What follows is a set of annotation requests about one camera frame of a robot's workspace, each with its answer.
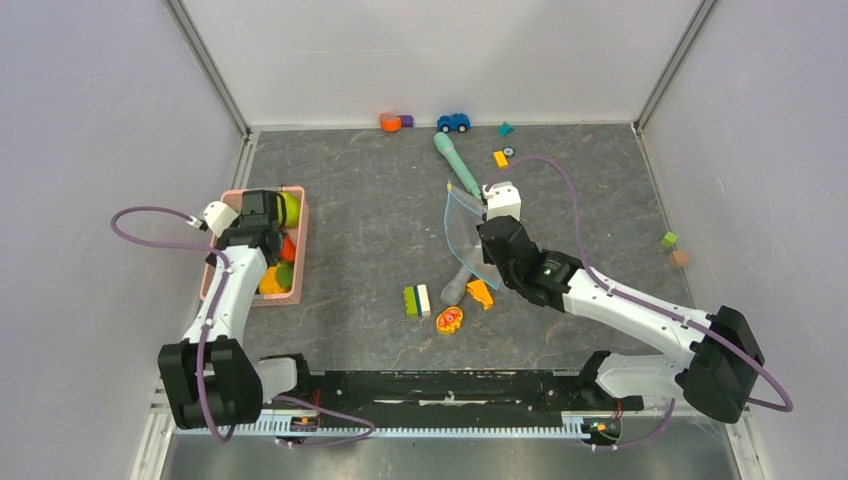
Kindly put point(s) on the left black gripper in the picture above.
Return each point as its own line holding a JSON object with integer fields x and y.
{"x": 236, "y": 225}

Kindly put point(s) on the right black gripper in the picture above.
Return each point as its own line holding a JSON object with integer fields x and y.
{"x": 486, "y": 256}

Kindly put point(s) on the pink plastic basket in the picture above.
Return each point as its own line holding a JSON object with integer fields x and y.
{"x": 299, "y": 238}

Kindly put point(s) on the clear zip top bag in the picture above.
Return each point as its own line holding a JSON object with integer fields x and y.
{"x": 463, "y": 214}

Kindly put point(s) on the yellow toy corn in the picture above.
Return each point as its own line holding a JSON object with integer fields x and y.
{"x": 268, "y": 284}

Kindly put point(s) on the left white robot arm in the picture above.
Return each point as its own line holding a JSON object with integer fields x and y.
{"x": 208, "y": 378}

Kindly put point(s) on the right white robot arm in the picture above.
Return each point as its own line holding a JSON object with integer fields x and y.
{"x": 711, "y": 360}

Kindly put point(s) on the green toy pear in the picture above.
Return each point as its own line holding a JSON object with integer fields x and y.
{"x": 290, "y": 210}

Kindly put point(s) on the orange toy wedge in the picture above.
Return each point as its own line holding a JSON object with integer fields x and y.
{"x": 479, "y": 291}

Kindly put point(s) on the dark green toy cucumber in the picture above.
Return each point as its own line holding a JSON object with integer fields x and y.
{"x": 283, "y": 275}

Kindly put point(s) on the grey toy microphone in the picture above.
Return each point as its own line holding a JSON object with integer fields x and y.
{"x": 455, "y": 289}

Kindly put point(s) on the yellow small brick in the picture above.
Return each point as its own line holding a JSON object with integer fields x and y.
{"x": 501, "y": 159}

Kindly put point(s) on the yellow red round toy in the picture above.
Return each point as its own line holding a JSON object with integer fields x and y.
{"x": 450, "y": 320}

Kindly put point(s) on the green white brick stack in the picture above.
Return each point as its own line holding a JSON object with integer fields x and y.
{"x": 416, "y": 301}

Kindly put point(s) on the teal triangle block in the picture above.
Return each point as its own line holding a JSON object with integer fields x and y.
{"x": 505, "y": 129}

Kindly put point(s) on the mint green toy microphone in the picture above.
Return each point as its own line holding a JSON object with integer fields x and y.
{"x": 446, "y": 148}

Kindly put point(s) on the blue toy car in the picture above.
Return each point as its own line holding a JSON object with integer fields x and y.
{"x": 456, "y": 122}

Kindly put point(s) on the orange half-round block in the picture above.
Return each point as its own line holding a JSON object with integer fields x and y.
{"x": 390, "y": 122}

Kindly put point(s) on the lime green cube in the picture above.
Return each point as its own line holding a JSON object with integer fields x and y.
{"x": 669, "y": 240}

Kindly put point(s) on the tan wooden cube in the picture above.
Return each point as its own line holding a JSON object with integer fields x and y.
{"x": 678, "y": 259}

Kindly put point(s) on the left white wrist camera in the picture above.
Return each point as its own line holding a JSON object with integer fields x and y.
{"x": 215, "y": 218}

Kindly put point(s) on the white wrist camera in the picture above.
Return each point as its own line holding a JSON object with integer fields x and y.
{"x": 215, "y": 218}
{"x": 502, "y": 199}

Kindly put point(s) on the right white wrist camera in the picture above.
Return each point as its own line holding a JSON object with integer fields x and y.
{"x": 502, "y": 199}

